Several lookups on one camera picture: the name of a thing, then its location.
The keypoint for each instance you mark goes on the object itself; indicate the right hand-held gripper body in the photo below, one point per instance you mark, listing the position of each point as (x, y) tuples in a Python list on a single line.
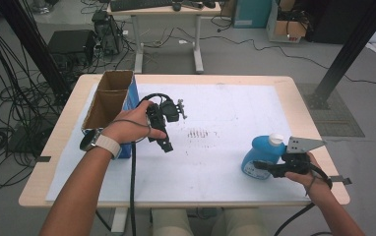
[(296, 160)]

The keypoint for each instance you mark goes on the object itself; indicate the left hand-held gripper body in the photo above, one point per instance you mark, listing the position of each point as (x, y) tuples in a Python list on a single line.
[(166, 109)]

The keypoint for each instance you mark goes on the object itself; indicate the blue detergent bottle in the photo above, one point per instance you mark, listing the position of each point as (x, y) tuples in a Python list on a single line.
[(261, 154)]

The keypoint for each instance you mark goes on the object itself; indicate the blue cardboard box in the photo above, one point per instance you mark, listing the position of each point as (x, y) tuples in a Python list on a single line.
[(110, 98)]

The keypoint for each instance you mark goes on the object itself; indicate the person's right hand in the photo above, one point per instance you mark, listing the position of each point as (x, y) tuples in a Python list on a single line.
[(310, 180)]

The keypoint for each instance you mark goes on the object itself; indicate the person's left hand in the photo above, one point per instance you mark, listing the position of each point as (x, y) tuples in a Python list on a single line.
[(127, 126)]

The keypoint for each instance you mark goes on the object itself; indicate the gray tape piece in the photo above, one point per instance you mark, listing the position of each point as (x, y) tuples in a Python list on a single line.
[(340, 179), (43, 159)]

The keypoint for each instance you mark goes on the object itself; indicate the white board sheet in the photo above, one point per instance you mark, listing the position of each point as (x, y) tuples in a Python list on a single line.
[(209, 170)]

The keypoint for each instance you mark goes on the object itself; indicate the person's right leg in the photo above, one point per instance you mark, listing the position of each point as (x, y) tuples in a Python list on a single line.
[(241, 224)]

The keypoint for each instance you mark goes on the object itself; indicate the white table leg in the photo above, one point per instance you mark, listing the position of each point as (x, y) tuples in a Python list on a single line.
[(119, 219)]

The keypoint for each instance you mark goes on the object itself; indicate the black computer tower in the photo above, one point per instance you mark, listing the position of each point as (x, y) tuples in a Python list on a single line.
[(109, 32)]

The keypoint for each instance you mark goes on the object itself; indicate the white-legged wooden desk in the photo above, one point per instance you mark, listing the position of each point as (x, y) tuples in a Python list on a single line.
[(163, 10)]

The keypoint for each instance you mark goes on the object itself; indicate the black computer mouse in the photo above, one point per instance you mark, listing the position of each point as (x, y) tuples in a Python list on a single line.
[(176, 6)]

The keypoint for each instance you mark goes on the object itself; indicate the black keyboard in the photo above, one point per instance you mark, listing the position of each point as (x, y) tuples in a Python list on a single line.
[(140, 4)]

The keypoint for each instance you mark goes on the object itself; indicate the black equipment case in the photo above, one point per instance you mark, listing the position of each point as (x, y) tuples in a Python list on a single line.
[(71, 44)]

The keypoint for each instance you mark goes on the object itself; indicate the teal box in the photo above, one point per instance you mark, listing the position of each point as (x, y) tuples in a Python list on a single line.
[(251, 13)]

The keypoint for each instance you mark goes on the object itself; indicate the white cardboard box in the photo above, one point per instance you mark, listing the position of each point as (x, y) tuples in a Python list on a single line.
[(286, 28)]

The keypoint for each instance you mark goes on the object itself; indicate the black metal post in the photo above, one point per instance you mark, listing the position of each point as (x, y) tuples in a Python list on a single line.
[(28, 42), (350, 49)]

